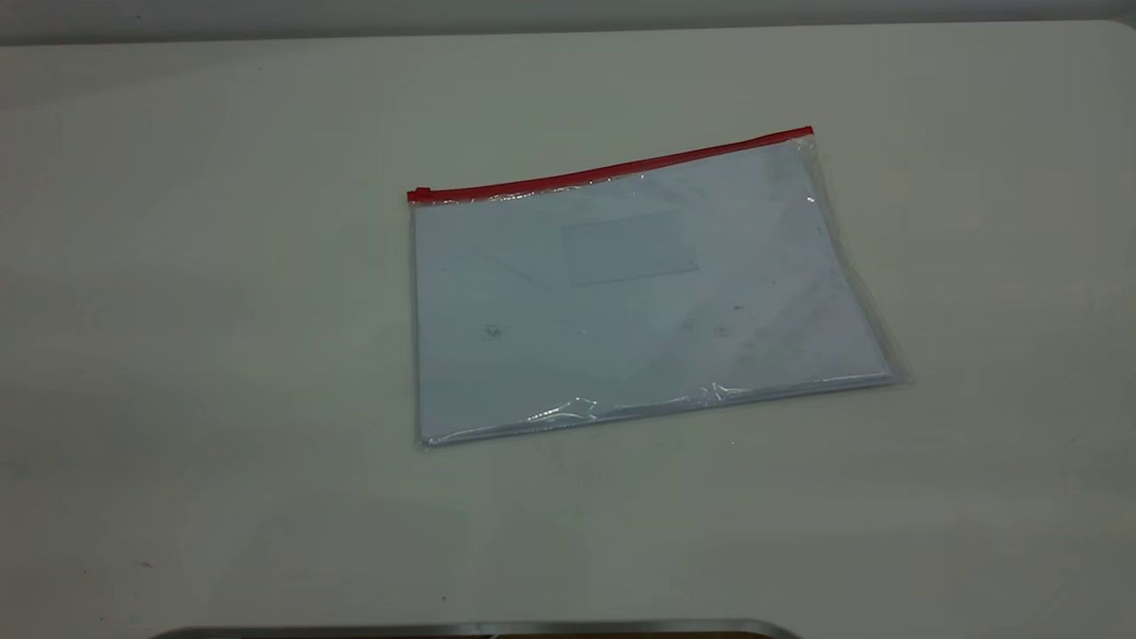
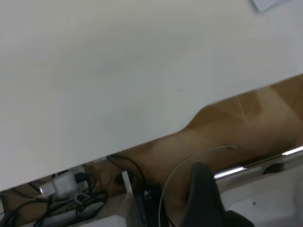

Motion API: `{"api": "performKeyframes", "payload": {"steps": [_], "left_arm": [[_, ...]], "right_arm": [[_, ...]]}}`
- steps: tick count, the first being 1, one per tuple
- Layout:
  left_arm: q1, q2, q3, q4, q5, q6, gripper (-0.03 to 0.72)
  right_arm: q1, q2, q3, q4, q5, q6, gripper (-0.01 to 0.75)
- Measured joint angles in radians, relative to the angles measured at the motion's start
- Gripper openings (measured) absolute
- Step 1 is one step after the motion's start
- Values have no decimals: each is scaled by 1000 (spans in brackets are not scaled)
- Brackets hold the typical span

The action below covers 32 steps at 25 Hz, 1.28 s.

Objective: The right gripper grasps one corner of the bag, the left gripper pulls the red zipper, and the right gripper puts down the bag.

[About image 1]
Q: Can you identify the clear plastic bag red zipper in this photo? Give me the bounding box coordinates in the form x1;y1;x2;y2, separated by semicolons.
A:
406;126;911;449

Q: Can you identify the silver metal rim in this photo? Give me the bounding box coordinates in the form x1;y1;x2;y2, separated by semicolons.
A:
151;619;804;639

